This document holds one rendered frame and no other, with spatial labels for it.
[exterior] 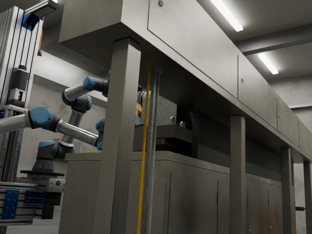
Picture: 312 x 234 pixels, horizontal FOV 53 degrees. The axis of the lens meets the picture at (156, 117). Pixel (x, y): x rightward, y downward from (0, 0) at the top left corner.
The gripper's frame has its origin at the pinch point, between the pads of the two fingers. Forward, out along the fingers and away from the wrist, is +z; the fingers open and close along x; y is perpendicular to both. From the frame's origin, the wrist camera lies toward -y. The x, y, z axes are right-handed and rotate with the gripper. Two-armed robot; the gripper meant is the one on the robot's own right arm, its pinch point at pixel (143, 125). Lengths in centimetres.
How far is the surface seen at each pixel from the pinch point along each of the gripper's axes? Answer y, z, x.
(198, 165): -21.8, 34.1, 2.2
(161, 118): 3.2, 12.0, -0.3
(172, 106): 9.3, 19.1, -0.2
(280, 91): 261, -92, 725
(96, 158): -21.8, -7.8, -26.0
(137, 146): -16.2, 14.5, -22.0
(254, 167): -13, 34, 91
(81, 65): 300, -548, 403
